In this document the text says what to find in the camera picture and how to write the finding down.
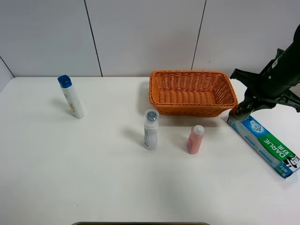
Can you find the green Darlie toothpaste box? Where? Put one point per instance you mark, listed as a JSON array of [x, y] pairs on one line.
[[272, 150]]

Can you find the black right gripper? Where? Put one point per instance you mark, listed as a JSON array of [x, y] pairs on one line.
[[252, 103]]

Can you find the white shampoo bottle blue cap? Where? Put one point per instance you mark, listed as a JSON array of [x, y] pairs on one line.
[[71, 96]]

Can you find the white roll-on bottle clear cap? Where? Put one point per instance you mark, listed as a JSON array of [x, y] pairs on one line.
[[151, 124]]

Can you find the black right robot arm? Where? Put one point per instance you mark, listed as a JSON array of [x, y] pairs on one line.
[[272, 85]]

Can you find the pink bottle white cap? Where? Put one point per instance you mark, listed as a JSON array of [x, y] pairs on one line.
[[195, 139]]

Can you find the orange wicker basket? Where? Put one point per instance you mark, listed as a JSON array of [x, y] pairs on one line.
[[201, 93]]

